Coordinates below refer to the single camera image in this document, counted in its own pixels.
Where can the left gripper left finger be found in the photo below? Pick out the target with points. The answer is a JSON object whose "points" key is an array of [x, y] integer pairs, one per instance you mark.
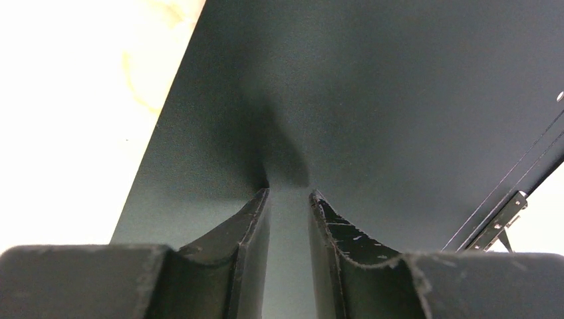
{"points": [[219, 275]]}

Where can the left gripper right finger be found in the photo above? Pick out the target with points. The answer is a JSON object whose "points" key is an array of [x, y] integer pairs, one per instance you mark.
{"points": [[355, 276]]}

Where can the grey black file folder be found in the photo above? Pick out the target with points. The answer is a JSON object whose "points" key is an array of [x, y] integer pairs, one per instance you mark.
{"points": [[417, 120]]}

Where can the white printed paper stack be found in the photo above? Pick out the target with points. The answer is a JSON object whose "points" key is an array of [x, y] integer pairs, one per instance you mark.
{"points": [[539, 227]]}

